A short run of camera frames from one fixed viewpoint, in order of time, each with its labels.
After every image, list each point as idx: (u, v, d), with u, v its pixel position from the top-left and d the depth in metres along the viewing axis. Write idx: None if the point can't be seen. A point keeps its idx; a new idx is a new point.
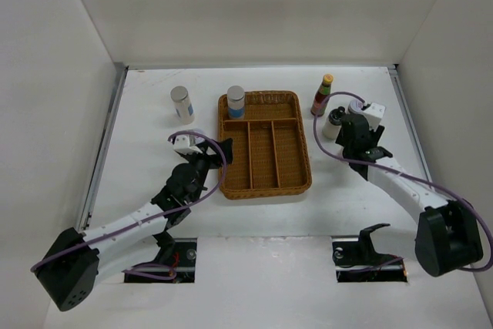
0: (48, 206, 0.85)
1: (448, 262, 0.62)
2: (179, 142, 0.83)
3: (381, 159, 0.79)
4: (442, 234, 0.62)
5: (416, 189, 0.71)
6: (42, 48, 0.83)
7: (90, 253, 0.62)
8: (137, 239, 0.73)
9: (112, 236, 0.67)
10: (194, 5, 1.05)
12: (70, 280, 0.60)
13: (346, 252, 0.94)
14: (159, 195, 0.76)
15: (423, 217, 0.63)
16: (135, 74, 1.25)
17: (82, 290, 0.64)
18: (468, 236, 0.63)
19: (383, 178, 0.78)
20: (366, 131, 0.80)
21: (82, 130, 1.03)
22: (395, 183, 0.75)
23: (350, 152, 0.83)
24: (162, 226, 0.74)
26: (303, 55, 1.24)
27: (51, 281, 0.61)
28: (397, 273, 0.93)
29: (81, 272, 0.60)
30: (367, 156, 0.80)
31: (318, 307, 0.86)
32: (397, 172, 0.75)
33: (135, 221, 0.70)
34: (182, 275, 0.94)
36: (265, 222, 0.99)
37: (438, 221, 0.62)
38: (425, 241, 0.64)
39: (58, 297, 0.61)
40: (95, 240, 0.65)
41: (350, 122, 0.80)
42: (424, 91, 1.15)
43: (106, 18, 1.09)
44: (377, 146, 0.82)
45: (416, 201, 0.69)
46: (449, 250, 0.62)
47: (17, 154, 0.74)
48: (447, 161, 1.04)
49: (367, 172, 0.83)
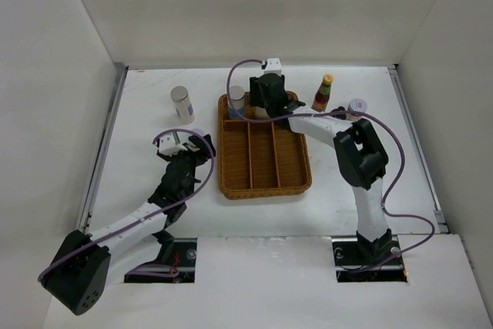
0: (48, 206, 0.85)
1: (365, 172, 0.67)
2: (165, 142, 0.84)
3: (297, 111, 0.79)
4: (355, 151, 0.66)
5: (326, 122, 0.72)
6: (42, 48, 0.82)
7: (100, 250, 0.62)
8: (140, 238, 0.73)
9: (118, 233, 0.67)
10: (193, 5, 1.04)
12: (83, 280, 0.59)
13: (346, 252, 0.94)
14: (154, 195, 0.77)
15: (335, 140, 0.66)
16: (134, 74, 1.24)
17: (94, 290, 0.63)
18: (375, 147, 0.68)
19: (301, 125, 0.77)
20: (283, 88, 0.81)
21: (82, 129, 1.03)
22: (312, 124, 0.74)
23: (272, 111, 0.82)
24: (162, 223, 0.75)
26: (303, 55, 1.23)
27: (64, 286, 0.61)
28: (397, 273, 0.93)
29: (93, 272, 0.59)
30: (286, 111, 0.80)
31: (318, 307, 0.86)
32: (310, 115, 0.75)
33: (137, 219, 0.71)
34: (182, 275, 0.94)
36: (265, 222, 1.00)
37: (349, 141, 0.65)
38: (343, 162, 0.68)
39: (72, 300, 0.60)
40: (102, 238, 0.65)
41: (266, 84, 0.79)
42: (424, 91, 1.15)
43: (106, 18, 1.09)
44: (293, 99, 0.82)
45: (329, 132, 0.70)
46: (363, 162, 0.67)
47: (18, 156, 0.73)
48: (447, 161, 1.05)
49: (289, 126, 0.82)
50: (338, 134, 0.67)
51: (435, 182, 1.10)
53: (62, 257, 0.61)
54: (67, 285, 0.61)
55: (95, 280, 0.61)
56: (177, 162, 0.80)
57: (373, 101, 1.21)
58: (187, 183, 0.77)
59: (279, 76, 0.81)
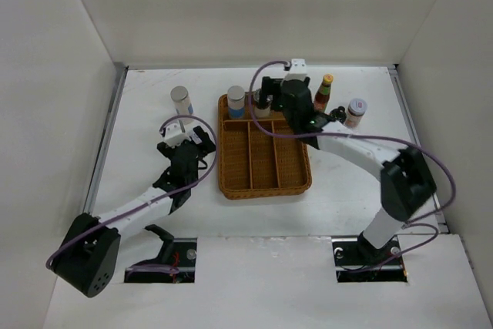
0: (48, 207, 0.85)
1: (413, 205, 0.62)
2: (171, 131, 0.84)
3: (326, 127, 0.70)
4: (404, 184, 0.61)
5: (367, 146, 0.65)
6: (42, 49, 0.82)
7: (109, 231, 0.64)
8: (148, 220, 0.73)
9: (126, 216, 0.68)
10: (194, 5, 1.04)
12: (95, 263, 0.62)
13: (347, 252, 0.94)
14: (159, 181, 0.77)
15: (384, 174, 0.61)
16: (135, 74, 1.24)
17: (104, 273, 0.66)
18: (424, 177, 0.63)
19: (332, 145, 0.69)
20: (310, 99, 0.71)
21: (82, 129, 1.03)
22: (347, 147, 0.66)
23: (297, 125, 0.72)
24: (168, 206, 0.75)
26: (303, 55, 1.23)
27: (74, 269, 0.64)
28: (397, 273, 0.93)
29: (103, 253, 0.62)
30: (313, 126, 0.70)
31: (318, 307, 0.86)
32: (347, 135, 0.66)
33: (144, 201, 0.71)
34: (182, 275, 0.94)
36: (265, 222, 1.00)
37: (398, 173, 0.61)
38: (390, 194, 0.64)
39: (83, 283, 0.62)
40: (110, 220, 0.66)
41: (293, 95, 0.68)
42: (424, 91, 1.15)
43: (107, 18, 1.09)
44: (319, 112, 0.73)
45: (373, 159, 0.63)
46: (412, 194, 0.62)
47: (18, 156, 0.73)
48: (447, 161, 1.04)
49: (314, 143, 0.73)
50: (387, 166, 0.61)
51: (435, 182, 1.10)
53: (69, 241, 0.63)
54: (77, 268, 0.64)
55: (105, 262, 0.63)
56: (186, 146, 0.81)
57: (373, 101, 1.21)
58: (194, 167, 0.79)
59: (306, 85, 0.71)
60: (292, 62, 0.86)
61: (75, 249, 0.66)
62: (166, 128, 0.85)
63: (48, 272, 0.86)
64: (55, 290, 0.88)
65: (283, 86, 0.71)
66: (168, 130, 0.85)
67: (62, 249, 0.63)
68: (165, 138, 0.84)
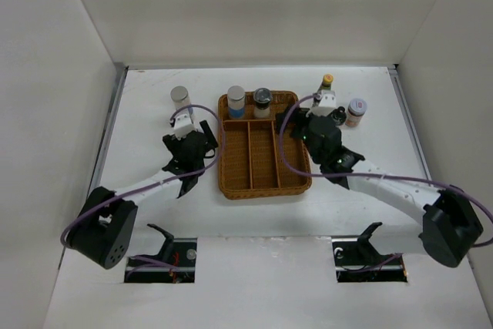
0: (48, 207, 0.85)
1: (461, 249, 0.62)
2: (181, 120, 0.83)
3: (357, 166, 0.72)
4: (451, 229, 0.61)
5: (404, 189, 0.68)
6: (42, 49, 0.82)
7: (125, 203, 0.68)
8: (158, 199, 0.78)
9: (141, 191, 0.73)
10: (194, 5, 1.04)
12: (112, 232, 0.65)
13: (346, 252, 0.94)
14: (168, 166, 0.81)
15: (426, 219, 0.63)
16: (135, 74, 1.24)
17: (120, 246, 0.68)
18: (468, 218, 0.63)
19: (366, 185, 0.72)
20: (339, 139, 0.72)
21: (82, 130, 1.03)
22: (383, 189, 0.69)
23: (325, 163, 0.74)
24: (177, 188, 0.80)
26: (303, 55, 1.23)
27: (92, 239, 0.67)
28: (398, 273, 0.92)
29: (121, 223, 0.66)
30: (341, 166, 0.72)
31: (318, 307, 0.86)
32: (380, 176, 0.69)
33: (156, 180, 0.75)
34: (182, 275, 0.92)
36: (265, 222, 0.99)
37: (441, 218, 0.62)
38: (435, 240, 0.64)
39: (101, 253, 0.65)
40: (126, 193, 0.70)
41: (323, 135, 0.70)
42: (424, 91, 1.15)
43: (107, 18, 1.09)
44: (347, 149, 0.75)
45: (411, 202, 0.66)
46: (458, 238, 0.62)
47: (18, 156, 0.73)
48: (447, 161, 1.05)
49: (345, 182, 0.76)
50: (429, 211, 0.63)
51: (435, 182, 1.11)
53: (88, 212, 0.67)
54: (95, 238, 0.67)
55: (122, 233, 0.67)
56: (195, 132, 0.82)
57: (372, 101, 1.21)
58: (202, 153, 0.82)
59: (335, 124, 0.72)
60: (322, 95, 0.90)
61: (92, 222, 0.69)
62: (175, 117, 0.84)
63: (48, 271, 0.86)
64: (55, 289, 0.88)
65: (313, 124, 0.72)
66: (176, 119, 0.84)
67: (80, 218, 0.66)
68: (174, 127, 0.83)
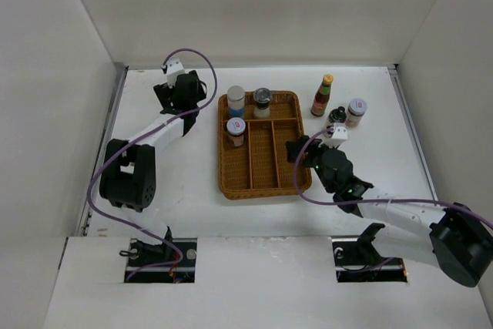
0: (48, 208, 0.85)
1: (476, 269, 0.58)
2: (172, 65, 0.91)
3: (366, 194, 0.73)
4: (460, 246, 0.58)
5: (411, 210, 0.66)
6: (42, 51, 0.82)
7: (146, 146, 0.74)
8: (166, 141, 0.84)
9: (151, 135, 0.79)
10: (193, 5, 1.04)
12: (141, 173, 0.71)
13: (346, 252, 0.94)
14: (166, 110, 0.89)
15: (434, 237, 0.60)
16: (135, 74, 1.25)
17: (149, 185, 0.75)
18: (479, 235, 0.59)
19: (376, 211, 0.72)
20: (350, 170, 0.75)
21: (82, 130, 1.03)
22: (391, 213, 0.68)
23: (337, 193, 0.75)
24: (179, 126, 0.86)
26: (303, 55, 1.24)
27: (120, 185, 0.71)
28: (398, 273, 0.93)
29: (146, 161, 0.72)
30: (350, 194, 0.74)
31: (319, 306, 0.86)
32: (387, 200, 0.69)
33: (161, 123, 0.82)
34: (183, 275, 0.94)
36: (265, 222, 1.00)
37: (448, 235, 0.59)
38: (448, 258, 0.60)
39: (135, 192, 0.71)
40: (139, 139, 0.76)
41: (337, 169, 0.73)
42: (424, 92, 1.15)
43: (107, 18, 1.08)
44: (358, 177, 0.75)
45: (418, 223, 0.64)
46: (471, 256, 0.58)
47: (18, 157, 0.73)
48: (447, 161, 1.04)
49: (359, 210, 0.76)
50: (434, 229, 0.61)
51: (435, 182, 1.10)
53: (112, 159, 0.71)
54: (125, 183, 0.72)
55: (149, 172, 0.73)
56: (185, 74, 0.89)
57: (372, 101, 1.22)
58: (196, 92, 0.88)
59: (347, 156, 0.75)
60: (335, 126, 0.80)
61: (116, 171, 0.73)
62: (166, 65, 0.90)
63: (47, 272, 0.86)
64: (54, 290, 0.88)
65: (324, 157, 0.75)
66: (169, 65, 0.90)
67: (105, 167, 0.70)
68: (168, 72, 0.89)
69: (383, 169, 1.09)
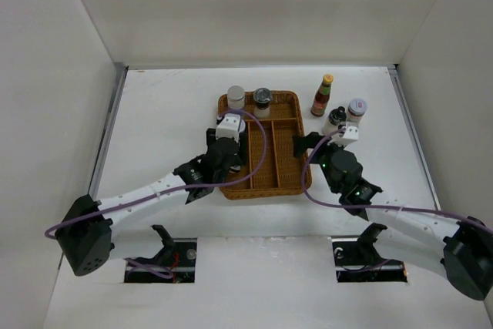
0: (48, 209, 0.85)
1: (487, 283, 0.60)
2: (228, 122, 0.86)
3: (374, 198, 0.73)
4: (472, 260, 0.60)
5: (424, 220, 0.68)
6: (41, 51, 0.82)
7: (104, 223, 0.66)
8: (158, 208, 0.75)
9: (129, 206, 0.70)
10: (194, 5, 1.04)
12: (85, 249, 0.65)
13: (347, 252, 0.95)
14: (184, 167, 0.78)
15: (447, 251, 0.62)
16: (135, 74, 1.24)
17: (97, 256, 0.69)
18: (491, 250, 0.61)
19: (384, 218, 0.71)
20: (360, 172, 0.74)
21: (82, 131, 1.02)
22: (401, 221, 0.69)
23: (344, 195, 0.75)
24: (182, 197, 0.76)
26: (302, 54, 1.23)
27: (67, 247, 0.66)
28: (397, 273, 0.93)
29: (95, 240, 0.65)
30: (358, 198, 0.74)
31: (318, 306, 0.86)
32: (398, 209, 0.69)
33: (154, 192, 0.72)
34: (182, 275, 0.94)
36: (266, 222, 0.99)
37: (463, 250, 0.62)
38: (457, 270, 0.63)
39: (74, 261, 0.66)
40: (109, 210, 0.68)
41: (345, 172, 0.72)
42: (424, 92, 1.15)
43: (107, 18, 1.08)
44: (365, 180, 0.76)
45: (431, 234, 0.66)
46: (482, 271, 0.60)
47: (18, 158, 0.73)
48: (447, 162, 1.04)
49: (364, 214, 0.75)
50: (448, 243, 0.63)
51: (435, 183, 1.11)
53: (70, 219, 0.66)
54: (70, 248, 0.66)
55: (96, 250, 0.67)
56: (229, 141, 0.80)
57: (372, 101, 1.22)
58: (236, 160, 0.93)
59: (356, 159, 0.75)
60: (347, 125, 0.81)
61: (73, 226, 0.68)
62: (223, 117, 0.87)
63: (47, 273, 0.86)
64: (54, 289, 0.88)
65: (335, 159, 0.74)
66: (226, 119, 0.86)
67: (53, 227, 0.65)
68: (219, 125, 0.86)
69: (384, 170, 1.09)
